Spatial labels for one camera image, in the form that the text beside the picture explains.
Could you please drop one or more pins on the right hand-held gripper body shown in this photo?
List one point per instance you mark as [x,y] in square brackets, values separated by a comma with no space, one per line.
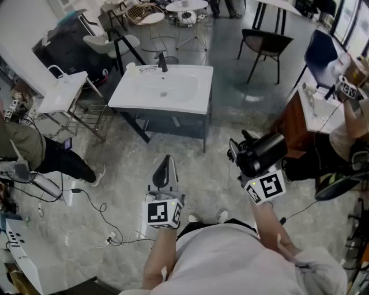
[268,187]

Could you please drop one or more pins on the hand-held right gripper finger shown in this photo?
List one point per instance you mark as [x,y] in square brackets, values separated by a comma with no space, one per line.
[234,151]

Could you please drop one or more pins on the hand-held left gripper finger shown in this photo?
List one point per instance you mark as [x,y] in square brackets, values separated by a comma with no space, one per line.
[150,185]
[173,178]

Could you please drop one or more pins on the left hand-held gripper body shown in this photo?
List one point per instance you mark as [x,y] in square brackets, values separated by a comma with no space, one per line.
[157,213]

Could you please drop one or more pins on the black hair dryer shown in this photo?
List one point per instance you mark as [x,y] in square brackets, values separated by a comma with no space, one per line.
[265,149]

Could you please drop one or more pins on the white sink basin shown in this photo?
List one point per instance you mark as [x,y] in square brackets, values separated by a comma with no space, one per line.
[161,83]

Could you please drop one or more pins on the person's right forearm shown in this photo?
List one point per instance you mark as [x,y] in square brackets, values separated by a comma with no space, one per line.
[271,227]

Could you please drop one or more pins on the person's left forearm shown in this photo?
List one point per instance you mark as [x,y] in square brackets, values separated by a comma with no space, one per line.
[158,256]

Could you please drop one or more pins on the person's left white shoe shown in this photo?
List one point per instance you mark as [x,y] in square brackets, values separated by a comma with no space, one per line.
[193,217]

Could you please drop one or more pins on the person's white shoe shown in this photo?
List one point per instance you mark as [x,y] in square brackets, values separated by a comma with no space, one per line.
[193,217]
[222,216]

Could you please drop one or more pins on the person's black shorts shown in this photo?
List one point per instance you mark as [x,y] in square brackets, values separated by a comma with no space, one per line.
[201,226]

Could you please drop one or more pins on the white power strip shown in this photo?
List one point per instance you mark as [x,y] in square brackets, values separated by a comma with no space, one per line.
[110,237]

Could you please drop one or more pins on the person's right white shoe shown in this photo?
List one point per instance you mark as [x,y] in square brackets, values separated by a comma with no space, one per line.
[222,216]

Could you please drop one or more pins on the dark vanity cabinet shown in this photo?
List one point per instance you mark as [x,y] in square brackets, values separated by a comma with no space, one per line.
[173,124]

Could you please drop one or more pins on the brown wooden cabinet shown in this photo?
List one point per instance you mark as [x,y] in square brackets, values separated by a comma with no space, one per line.
[288,126]

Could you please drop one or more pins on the person's white shirt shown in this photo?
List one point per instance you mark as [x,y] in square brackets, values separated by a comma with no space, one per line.
[230,265]

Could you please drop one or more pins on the metal sink stand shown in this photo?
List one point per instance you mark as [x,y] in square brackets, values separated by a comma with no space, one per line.
[86,118]

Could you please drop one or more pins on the white countertop sink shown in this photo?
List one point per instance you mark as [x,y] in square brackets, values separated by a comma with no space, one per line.
[323,112]

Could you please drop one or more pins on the silver faucet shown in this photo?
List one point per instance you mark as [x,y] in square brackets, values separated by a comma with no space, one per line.
[310,98]

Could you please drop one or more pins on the black-rimmed eyeglasses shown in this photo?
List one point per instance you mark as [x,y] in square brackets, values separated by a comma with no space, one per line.
[148,69]

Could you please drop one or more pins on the black faucet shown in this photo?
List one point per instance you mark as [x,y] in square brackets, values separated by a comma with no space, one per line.
[162,62]

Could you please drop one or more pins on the small white sink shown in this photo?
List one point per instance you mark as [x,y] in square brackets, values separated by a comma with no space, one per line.
[62,93]

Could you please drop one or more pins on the dark blue chair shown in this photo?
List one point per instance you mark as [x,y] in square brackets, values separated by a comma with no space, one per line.
[320,54]

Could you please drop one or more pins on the white box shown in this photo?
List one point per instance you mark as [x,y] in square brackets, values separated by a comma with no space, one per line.
[26,253]

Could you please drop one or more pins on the white padded chair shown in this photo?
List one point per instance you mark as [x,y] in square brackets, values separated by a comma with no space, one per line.
[115,44]

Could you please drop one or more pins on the chrome faucet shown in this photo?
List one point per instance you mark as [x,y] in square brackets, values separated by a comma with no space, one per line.
[57,70]

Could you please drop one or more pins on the black-legged table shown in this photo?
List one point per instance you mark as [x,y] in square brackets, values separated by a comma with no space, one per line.
[276,8]

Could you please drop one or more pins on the white round table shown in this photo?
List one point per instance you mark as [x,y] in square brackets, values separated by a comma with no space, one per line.
[187,5]

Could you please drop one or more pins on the black cabinet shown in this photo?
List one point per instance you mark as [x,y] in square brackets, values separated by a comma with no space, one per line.
[66,52]

